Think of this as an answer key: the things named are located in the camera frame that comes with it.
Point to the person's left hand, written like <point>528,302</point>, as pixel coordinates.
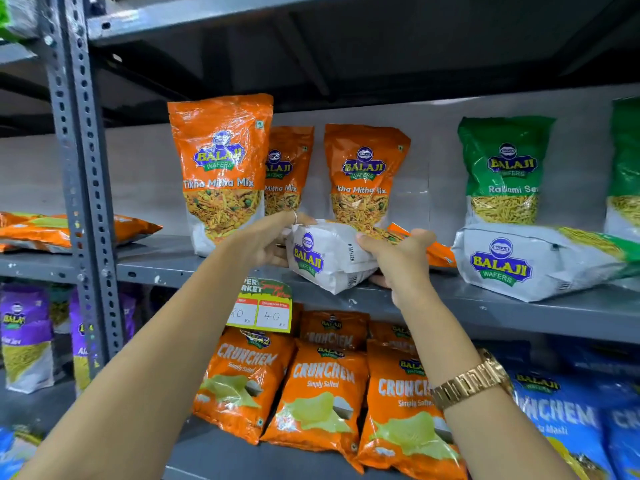
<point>252,242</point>

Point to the person's right hand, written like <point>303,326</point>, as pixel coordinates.
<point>405,267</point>

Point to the person's left thumb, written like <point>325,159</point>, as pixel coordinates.
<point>281,257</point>

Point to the person's right thumb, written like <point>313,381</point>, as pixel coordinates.
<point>370,245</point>

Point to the orange and white snack packet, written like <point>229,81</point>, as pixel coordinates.
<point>330,259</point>

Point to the person's right forearm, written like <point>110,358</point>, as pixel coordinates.
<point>480,394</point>

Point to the person's left forearm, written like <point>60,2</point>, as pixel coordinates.
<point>150,374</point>

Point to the green and yellow price tag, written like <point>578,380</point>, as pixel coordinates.
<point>260,307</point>

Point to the orange potato chips bag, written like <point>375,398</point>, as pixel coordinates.
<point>335,327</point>
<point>320,394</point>
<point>395,334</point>
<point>240,384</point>
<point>400,419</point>

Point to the large orange snack mix packet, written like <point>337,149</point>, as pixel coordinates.
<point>220,169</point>

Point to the green sev snack packet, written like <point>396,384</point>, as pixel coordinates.
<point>505,169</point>
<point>530,264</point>
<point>625,169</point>

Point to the gold metal wristwatch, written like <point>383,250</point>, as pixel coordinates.
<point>472,382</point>

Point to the purple sev snack packet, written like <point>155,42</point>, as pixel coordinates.
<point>80,339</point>
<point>25,334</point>

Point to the yellow snack packet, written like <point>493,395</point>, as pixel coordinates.
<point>61,309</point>

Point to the grey metal shelving rack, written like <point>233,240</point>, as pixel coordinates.
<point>80,144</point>

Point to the flat orange snack packet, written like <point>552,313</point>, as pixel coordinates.
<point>17,217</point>
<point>50,234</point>

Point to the blue potato chips bag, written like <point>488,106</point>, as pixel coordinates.
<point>600,359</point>
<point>625,439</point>
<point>560,419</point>

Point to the blue snack packet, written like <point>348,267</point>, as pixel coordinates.
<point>12,452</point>

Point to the green packet with clear wrap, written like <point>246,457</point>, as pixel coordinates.
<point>15,14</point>

